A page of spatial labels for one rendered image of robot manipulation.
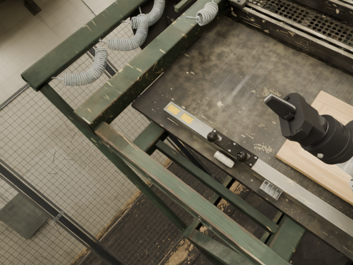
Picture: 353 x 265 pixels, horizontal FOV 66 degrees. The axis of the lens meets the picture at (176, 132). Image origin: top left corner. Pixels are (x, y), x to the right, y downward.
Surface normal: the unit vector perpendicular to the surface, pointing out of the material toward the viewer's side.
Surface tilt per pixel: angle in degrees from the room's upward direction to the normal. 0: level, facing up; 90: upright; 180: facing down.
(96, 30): 90
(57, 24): 90
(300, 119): 16
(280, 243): 53
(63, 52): 90
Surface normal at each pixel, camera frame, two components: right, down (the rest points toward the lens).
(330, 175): -0.06, -0.47
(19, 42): 0.36, 0.02
